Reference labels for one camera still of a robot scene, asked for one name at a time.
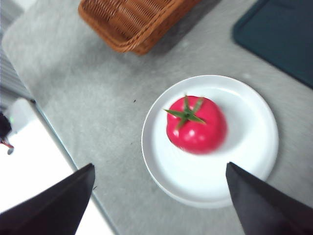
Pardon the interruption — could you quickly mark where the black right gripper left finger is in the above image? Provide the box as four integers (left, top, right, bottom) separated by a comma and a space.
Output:
0, 163, 96, 235

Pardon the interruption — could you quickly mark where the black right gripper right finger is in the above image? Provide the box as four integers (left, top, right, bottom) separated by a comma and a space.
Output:
225, 161, 313, 235

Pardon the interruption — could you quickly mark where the red tomato with green stem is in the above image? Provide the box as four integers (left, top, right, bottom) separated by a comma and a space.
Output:
163, 94, 228, 156

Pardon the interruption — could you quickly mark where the round white plate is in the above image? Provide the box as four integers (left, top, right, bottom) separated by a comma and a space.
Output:
141, 74, 280, 209

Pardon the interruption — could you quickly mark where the black rectangular tray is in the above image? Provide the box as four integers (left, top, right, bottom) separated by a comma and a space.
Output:
232, 0, 313, 89

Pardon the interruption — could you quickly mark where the brown wicker basket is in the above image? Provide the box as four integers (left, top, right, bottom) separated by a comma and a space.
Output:
78, 0, 203, 56

